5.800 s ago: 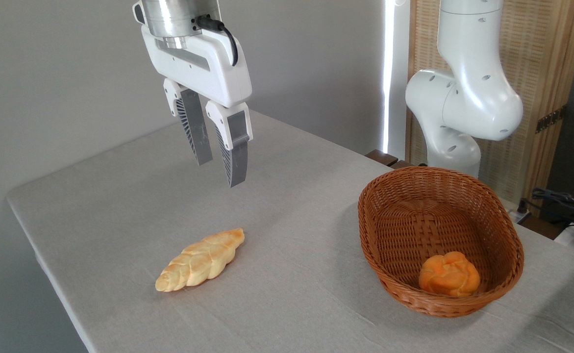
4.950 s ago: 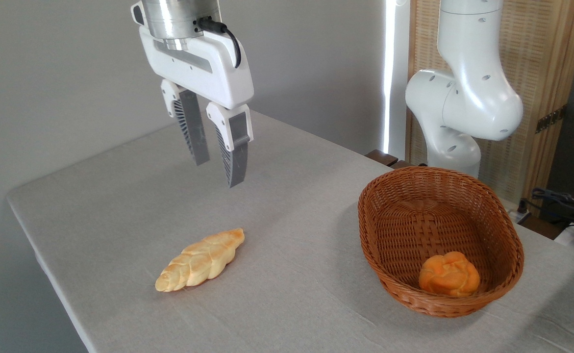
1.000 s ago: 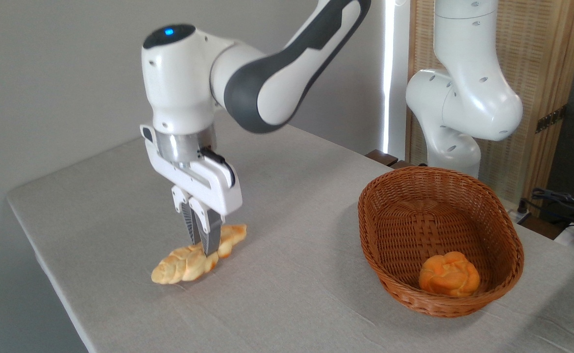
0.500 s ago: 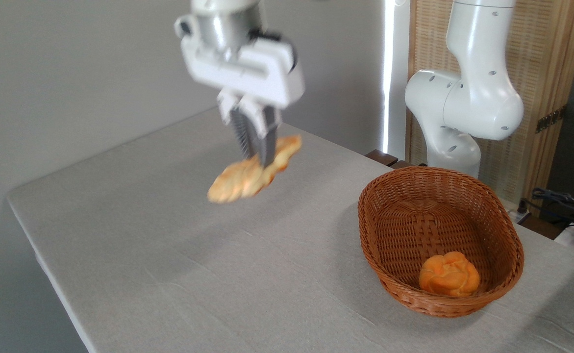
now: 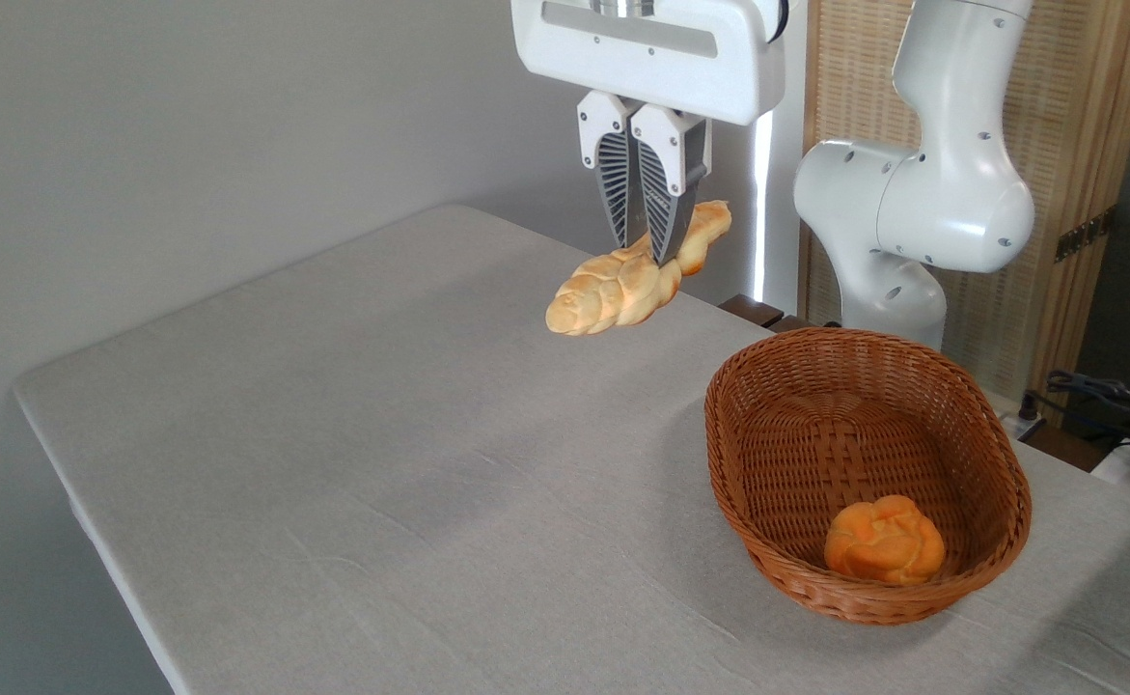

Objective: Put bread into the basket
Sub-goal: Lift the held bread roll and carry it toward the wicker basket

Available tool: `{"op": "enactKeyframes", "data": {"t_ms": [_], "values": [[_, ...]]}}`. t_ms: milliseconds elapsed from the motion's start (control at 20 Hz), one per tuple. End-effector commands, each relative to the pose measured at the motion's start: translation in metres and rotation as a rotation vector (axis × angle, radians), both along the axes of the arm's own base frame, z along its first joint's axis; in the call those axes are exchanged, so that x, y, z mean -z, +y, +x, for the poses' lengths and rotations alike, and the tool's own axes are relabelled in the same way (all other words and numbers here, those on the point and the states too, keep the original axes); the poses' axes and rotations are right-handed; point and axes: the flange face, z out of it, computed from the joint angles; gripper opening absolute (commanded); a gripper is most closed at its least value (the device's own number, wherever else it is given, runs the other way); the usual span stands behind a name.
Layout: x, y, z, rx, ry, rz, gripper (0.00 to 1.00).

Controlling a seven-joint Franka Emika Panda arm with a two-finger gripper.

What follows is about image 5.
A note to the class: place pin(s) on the white power strip with plug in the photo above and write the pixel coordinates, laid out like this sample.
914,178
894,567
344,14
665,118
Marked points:
1026,421

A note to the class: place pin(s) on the wooden bamboo folding screen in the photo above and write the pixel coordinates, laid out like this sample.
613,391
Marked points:
1086,116

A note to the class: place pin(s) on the round orange bread bun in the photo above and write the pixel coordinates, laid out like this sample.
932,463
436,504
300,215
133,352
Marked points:
885,542

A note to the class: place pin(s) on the black metal screen hinge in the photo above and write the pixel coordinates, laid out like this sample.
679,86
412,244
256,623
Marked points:
1084,236

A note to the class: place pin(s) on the brown wicker oval basket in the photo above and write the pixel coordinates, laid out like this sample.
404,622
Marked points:
806,463

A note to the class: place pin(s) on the dark brown wooden furniture piece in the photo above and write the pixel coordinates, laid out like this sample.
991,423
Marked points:
753,311

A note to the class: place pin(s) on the long braided bread loaf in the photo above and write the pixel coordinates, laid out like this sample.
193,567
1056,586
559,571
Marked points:
608,291

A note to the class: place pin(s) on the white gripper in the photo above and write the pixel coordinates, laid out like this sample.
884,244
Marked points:
642,58

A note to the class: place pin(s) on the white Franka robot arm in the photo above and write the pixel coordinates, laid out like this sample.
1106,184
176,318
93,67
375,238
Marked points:
950,193

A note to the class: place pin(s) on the grey tablecloth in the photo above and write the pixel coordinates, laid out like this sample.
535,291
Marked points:
381,434

